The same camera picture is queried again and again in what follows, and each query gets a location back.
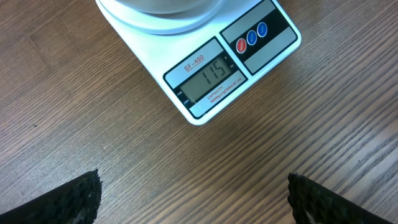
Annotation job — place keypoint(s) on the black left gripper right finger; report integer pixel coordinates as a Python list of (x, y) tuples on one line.
[(313, 203)]

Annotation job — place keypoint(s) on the white bowl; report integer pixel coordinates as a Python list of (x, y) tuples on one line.
[(170, 6)]

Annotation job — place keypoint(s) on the white digital kitchen scale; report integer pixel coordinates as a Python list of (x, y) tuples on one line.
[(204, 58)]

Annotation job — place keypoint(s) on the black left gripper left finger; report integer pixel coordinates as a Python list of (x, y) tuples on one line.
[(76, 201)]

